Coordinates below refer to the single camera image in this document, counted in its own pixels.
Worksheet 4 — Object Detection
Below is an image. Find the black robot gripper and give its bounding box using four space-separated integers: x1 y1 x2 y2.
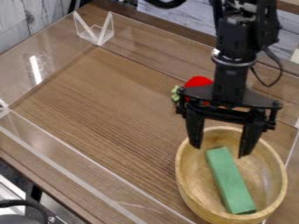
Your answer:
177 61 281 158

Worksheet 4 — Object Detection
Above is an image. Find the clear acrylic wall panel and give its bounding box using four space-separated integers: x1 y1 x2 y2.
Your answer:
0 101 195 224

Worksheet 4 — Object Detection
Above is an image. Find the black cable at table corner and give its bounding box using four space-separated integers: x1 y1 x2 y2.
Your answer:
0 199 51 224

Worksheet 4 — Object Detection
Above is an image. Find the green rectangular block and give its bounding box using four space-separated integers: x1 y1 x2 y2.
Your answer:
205 147 257 214

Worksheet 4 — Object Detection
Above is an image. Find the red plush strawberry toy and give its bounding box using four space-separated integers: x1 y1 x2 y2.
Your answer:
171 75 213 102

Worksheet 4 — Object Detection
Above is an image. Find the brown wooden bowl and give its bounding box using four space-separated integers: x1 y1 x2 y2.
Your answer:
175 126 287 224

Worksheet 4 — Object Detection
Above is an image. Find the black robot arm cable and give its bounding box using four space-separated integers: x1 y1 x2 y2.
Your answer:
249 46 284 88

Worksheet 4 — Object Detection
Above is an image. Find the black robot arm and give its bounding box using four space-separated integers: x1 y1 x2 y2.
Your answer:
176 0 281 157

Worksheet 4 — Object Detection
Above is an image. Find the clear acrylic corner bracket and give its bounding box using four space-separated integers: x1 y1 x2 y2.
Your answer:
72 11 115 46

